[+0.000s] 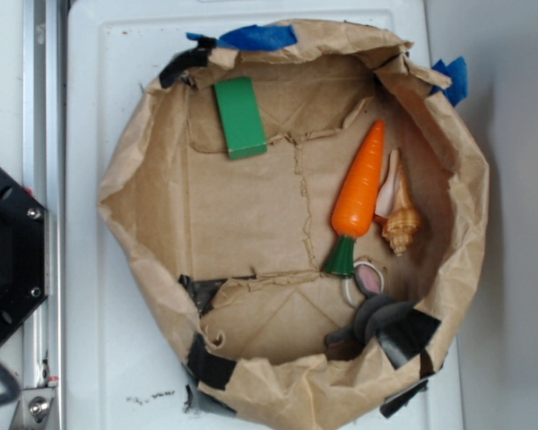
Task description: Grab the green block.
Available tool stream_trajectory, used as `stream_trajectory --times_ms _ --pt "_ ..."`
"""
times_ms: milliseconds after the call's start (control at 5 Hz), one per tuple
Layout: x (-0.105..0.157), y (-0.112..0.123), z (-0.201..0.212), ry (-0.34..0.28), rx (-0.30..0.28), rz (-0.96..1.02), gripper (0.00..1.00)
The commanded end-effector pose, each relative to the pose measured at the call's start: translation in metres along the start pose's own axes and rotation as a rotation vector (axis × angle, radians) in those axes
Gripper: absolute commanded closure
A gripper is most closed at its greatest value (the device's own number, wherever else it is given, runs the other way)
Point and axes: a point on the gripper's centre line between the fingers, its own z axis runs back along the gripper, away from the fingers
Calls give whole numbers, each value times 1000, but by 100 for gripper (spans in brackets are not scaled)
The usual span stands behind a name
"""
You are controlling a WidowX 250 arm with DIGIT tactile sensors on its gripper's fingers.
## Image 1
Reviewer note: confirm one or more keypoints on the green wooden block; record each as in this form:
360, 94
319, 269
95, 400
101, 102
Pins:
240, 118

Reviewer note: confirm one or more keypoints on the brown paper bag tray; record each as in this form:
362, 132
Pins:
235, 250

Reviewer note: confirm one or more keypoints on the orange plastic toy carrot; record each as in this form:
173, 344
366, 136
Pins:
356, 203

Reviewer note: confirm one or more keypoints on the tan spiral seashell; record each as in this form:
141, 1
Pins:
395, 212

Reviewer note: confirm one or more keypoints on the grey plush bunny toy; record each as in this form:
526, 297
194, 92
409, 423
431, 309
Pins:
376, 311

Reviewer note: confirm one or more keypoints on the black tape bottom left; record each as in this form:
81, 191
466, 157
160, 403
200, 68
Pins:
208, 368

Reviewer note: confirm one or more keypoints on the black tape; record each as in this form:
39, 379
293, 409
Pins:
405, 339
197, 56
208, 368

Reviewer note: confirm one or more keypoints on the black tape top left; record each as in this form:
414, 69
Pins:
197, 56

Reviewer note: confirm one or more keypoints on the blue tape piece top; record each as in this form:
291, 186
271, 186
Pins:
251, 38

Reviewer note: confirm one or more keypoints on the blue tape piece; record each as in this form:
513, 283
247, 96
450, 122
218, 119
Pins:
251, 38
457, 72

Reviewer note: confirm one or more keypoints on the black tape bottom right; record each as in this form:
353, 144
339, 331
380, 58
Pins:
405, 339

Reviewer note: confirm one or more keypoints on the blue tape piece right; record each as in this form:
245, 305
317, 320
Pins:
457, 72

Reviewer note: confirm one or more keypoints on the aluminium extrusion rail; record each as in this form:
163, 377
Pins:
44, 74

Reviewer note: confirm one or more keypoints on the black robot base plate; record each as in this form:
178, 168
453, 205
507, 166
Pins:
22, 256

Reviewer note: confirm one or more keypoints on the metal corner bracket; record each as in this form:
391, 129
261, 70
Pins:
33, 409

